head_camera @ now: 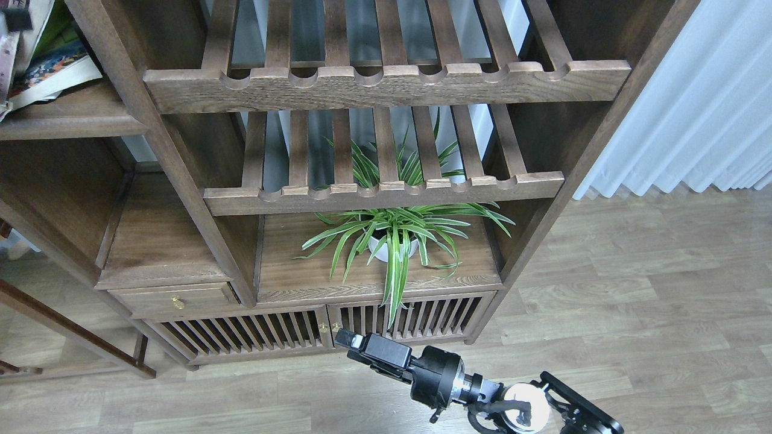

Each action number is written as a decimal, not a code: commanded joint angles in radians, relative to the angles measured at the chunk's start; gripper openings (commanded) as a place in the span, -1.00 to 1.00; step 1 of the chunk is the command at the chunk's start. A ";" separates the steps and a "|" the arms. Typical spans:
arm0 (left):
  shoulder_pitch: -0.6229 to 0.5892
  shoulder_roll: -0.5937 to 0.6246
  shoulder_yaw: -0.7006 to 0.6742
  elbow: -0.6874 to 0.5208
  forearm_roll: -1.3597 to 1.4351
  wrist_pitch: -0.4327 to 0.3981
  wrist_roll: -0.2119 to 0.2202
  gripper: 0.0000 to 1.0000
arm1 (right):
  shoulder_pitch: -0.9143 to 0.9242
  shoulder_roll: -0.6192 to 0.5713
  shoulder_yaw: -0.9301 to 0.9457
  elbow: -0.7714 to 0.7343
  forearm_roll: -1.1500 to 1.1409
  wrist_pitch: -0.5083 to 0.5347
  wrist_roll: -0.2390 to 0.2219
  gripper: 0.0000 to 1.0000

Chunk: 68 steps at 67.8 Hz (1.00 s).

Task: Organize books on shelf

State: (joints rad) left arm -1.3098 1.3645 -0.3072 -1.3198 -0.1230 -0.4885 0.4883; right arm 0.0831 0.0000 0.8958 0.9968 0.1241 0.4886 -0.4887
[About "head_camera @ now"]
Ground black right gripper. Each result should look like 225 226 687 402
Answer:
334 329 505 418

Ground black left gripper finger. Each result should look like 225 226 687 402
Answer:
3 6 33 33

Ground brass drawer knob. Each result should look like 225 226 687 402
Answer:
171 296 185 310

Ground white pleated curtain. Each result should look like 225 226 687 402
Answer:
573 1 771 200

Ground maroon book white characters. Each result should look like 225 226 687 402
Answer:
1 1 54 119

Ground white plant pot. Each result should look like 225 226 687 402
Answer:
369 230 417 263

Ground green spider plant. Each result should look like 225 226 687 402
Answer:
294 108 516 329

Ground dark wooden bookshelf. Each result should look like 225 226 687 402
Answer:
2 1 698 368

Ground colourful 300 paperback book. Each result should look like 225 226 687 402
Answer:
9 28 103 110

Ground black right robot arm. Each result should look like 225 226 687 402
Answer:
334 329 624 433

